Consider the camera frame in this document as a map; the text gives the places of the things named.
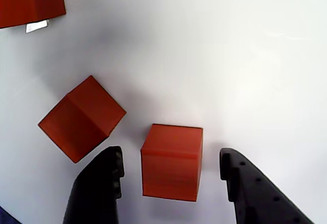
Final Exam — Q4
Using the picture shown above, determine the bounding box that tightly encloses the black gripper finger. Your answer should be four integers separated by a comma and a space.
62, 146, 125, 224
219, 147, 315, 224

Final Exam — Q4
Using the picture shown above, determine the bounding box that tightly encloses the blue woven table cloth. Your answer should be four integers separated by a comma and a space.
0, 205, 20, 224

